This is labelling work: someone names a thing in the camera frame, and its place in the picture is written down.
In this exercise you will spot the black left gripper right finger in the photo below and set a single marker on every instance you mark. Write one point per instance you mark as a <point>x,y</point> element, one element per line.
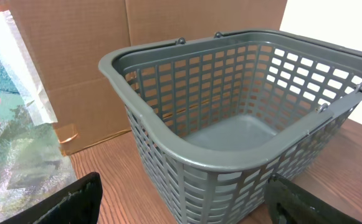
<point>288,203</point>

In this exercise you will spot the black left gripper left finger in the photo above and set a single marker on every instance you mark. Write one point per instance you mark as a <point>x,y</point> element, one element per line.
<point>78,202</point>

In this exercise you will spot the colourful painted sheet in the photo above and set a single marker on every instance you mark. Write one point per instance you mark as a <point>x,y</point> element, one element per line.
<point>32,166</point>

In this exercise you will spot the grey plastic basket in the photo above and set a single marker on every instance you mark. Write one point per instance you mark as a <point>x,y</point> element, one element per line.
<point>214,118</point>

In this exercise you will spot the brown cardboard panel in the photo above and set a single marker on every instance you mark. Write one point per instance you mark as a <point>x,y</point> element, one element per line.
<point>67,38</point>

